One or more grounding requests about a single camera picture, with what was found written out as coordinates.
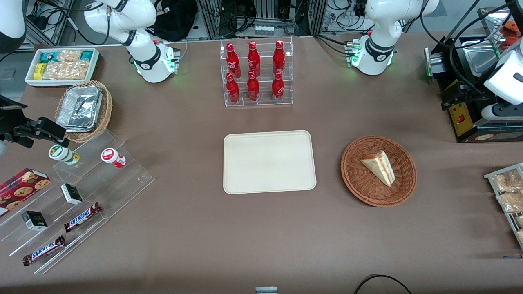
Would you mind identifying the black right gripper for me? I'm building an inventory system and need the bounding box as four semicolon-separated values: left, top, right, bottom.
0;95;67;149

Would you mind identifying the triangle sandwich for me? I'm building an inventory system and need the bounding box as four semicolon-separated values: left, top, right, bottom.
360;150;396;187

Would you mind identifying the aluminium foil tray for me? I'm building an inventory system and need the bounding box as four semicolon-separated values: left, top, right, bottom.
56;85;103;133

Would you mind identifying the light wicker basket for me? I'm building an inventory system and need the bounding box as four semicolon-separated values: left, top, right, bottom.
55;80;113;143

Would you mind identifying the cream plastic tray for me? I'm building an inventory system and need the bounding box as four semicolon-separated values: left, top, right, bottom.
223;130;317;195

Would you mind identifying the brown wicker basket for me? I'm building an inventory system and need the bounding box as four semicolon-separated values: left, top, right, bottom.
340;136;417;207

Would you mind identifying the tray of packaged snacks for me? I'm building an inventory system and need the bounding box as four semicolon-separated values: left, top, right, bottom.
484;162;523;250

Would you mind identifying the metal tray with red food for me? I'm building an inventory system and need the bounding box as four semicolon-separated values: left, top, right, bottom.
477;7;523;56

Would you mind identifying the green lid white jar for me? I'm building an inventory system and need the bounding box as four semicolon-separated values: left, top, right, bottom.
49;144;80;165

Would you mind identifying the red tartan cookie box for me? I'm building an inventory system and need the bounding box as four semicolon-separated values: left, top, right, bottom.
0;168;51;218

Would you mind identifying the small black box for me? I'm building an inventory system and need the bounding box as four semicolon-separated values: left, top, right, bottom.
22;211;49;231
60;183;84;205

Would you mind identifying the clear rice cracker bag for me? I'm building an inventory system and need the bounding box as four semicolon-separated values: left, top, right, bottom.
57;49;82;63
42;60;89;80

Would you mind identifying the red lid white jar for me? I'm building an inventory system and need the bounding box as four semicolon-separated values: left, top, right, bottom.
101;148;127;168

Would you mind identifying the white plastic snack bin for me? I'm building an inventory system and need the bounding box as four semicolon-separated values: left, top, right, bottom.
25;47;101;87

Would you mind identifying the snickers chocolate bar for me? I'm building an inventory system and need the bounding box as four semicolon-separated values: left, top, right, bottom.
64;202;103;233
22;235;66;266

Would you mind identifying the clear acrylic stepped shelf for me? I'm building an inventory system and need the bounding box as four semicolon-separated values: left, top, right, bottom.
0;130;155;275

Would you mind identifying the black bag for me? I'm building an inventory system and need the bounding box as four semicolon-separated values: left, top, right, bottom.
149;0;199;42

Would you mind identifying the red cola bottle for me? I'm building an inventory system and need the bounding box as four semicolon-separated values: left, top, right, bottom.
226;73;240;104
272;71;285;102
246;71;260;102
247;41;261;77
273;40;286;75
226;43;241;78

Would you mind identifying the clear acrylic bottle rack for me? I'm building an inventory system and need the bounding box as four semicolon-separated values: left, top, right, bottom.
220;37;294;107

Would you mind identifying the black sealing machine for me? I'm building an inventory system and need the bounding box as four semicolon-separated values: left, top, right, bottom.
424;35;523;143

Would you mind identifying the clear snack bag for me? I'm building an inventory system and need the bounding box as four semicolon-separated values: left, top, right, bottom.
492;170;523;193
496;192;523;213

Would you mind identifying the black cable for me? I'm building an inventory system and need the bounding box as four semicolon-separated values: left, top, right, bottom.
353;274;413;294

